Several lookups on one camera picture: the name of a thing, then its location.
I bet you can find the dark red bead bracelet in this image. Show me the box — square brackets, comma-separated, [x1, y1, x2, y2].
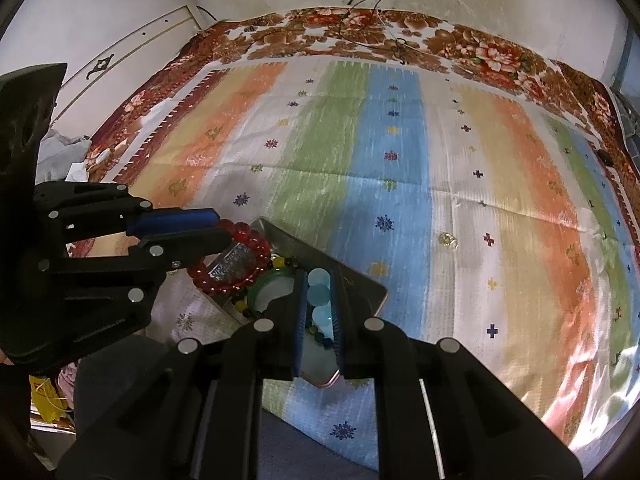
[186, 218, 274, 297]

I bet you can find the yellow and brown bead bracelet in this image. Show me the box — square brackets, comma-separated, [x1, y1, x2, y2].
[230, 253, 302, 319]

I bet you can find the green jade bangle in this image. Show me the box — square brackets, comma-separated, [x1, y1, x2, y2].
[247, 268, 295, 312]

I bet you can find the light blue bead bracelet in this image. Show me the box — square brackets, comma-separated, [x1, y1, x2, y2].
[305, 266, 335, 340]

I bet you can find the small gold charm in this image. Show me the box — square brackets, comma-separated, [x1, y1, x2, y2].
[437, 232, 458, 249]

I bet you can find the person's grey trouser leg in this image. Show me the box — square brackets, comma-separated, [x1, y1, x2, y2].
[56, 336, 377, 479]

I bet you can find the yellow plastic bag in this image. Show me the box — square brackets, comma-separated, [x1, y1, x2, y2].
[28, 376, 73, 422]

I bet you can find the grey and white clothes pile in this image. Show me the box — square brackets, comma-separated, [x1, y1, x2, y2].
[35, 129, 91, 184]

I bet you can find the silver metal tin box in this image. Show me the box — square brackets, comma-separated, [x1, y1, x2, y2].
[243, 218, 388, 388]

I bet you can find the white headboard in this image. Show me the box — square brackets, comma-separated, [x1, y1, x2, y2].
[51, 2, 212, 139]

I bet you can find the striped colourful bed mat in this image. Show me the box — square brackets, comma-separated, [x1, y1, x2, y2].
[69, 56, 640, 470]

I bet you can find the red floral blanket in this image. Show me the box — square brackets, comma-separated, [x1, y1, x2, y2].
[81, 5, 640, 196]

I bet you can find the small black object on bed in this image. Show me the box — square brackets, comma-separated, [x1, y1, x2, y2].
[597, 150, 614, 167]

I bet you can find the black cable right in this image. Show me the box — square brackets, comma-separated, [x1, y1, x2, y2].
[344, 0, 417, 61]

